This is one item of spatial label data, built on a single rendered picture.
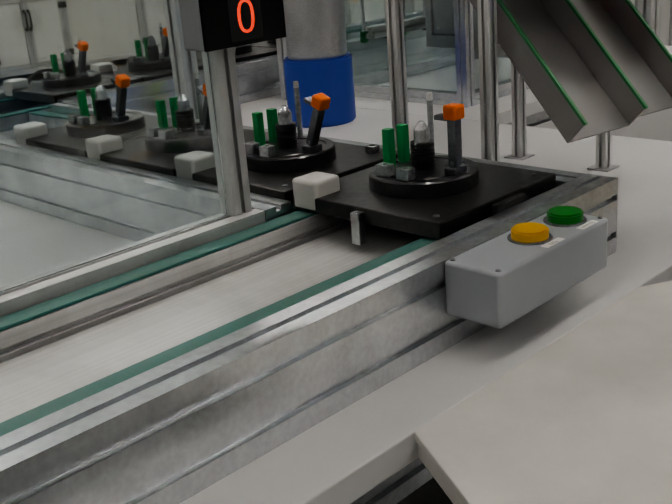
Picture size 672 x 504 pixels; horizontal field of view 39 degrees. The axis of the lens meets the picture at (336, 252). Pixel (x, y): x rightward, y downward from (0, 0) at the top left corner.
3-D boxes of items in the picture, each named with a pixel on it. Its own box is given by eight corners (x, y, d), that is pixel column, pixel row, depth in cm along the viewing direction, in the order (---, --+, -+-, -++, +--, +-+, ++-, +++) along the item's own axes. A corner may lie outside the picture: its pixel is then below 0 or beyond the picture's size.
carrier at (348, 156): (405, 164, 138) (400, 79, 134) (285, 206, 122) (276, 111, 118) (293, 147, 154) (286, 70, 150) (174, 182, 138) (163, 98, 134)
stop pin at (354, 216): (366, 243, 113) (364, 211, 112) (360, 246, 112) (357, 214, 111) (358, 241, 114) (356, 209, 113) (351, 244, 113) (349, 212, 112)
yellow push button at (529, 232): (556, 243, 101) (556, 225, 100) (535, 254, 98) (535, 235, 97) (524, 236, 103) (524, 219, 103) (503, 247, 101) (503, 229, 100)
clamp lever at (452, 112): (467, 164, 116) (465, 103, 113) (457, 168, 114) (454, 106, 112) (443, 161, 118) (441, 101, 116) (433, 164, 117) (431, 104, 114)
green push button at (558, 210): (590, 225, 105) (590, 208, 105) (571, 235, 103) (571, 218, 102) (558, 219, 108) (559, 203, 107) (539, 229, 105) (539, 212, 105)
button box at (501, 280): (608, 267, 107) (609, 215, 105) (500, 330, 93) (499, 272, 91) (554, 256, 112) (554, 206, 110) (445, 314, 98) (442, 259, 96)
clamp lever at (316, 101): (321, 145, 133) (332, 97, 129) (311, 148, 132) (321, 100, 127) (304, 134, 135) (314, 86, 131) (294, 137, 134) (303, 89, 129)
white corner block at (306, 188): (342, 204, 121) (340, 174, 120) (317, 214, 118) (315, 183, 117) (317, 199, 124) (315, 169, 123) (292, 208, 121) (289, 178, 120)
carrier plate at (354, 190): (556, 188, 121) (556, 172, 120) (439, 240, 105) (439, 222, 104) (413, 165, 137) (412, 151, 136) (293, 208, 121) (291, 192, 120)
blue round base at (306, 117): (370, 117, 217) (365, 51, 212) (322, 130, 207) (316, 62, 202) (322, 111, 228) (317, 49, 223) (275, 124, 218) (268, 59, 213)
